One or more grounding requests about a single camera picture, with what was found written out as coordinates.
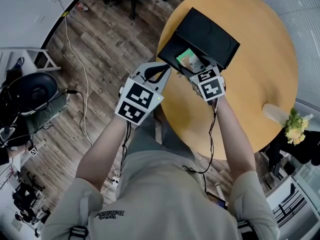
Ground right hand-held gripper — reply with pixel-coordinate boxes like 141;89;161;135
179;55;226;103

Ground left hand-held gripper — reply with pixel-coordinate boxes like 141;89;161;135
113;61;173;127

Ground green small packet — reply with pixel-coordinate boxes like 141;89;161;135
176;48;205;73

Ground black box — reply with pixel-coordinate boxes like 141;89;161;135
156;6;242;72

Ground person's right forearm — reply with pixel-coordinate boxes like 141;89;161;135
214;96;257;185

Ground person's left forearm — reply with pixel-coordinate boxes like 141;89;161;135
75;113;127;193

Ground person's grey trousers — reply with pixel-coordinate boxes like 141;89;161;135
124;113;199;162

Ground beige vase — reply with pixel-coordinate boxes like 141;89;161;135
261;102;292;128

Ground red white floor packet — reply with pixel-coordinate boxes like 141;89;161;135
75;1;90;12

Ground black swivel chair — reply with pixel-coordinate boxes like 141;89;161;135
9;71;70;125

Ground person's beige shirt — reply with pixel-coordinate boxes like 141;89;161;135
40;149;280;240

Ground dark tablet device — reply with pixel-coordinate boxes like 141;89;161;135
206;192;228;210

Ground white floor cable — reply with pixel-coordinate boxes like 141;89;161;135
63;15;94;145

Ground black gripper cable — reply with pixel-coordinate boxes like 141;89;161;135
181;99;221;175
119;120;133;172

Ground black floor cable with plug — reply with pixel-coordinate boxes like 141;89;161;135
59;88;89;140

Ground glass wall with white blinds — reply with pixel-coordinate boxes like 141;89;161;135
258;0;320;105

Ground white furniture frame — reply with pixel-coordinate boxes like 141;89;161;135
0;47;62;73

